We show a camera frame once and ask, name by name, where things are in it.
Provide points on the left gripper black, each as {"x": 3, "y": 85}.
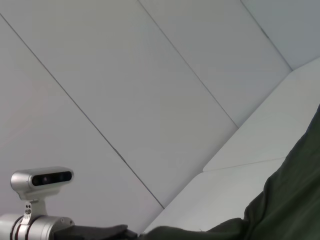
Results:
{"x": 95, "y": 232}

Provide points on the dark green FREE! t-shirt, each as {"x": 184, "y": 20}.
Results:
{"x": 287, "y": 212}

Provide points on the silver camera mount bracket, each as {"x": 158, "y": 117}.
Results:
{"x": 37, "y": 208}

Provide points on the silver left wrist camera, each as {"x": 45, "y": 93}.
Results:
{"x": 27, "y": 182}

